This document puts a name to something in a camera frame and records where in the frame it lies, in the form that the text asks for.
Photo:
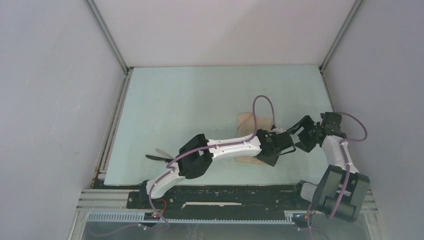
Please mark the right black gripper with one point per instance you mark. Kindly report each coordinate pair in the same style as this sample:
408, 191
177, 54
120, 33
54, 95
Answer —
306, 122

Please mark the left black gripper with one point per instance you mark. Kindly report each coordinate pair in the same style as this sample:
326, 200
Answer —
271, 160

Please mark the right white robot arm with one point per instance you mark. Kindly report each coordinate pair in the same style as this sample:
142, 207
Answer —
342, 189

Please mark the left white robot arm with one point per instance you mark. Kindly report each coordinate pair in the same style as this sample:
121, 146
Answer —
197, 155

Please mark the black knife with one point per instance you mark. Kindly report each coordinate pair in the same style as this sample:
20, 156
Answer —
158, 158

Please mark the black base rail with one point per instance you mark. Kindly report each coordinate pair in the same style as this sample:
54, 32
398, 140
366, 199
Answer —
246, 203

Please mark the white cable duct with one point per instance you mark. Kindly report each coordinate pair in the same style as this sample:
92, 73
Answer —
145, 217

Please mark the aluminium frame rail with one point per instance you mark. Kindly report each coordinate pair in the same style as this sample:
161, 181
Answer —
117, 199

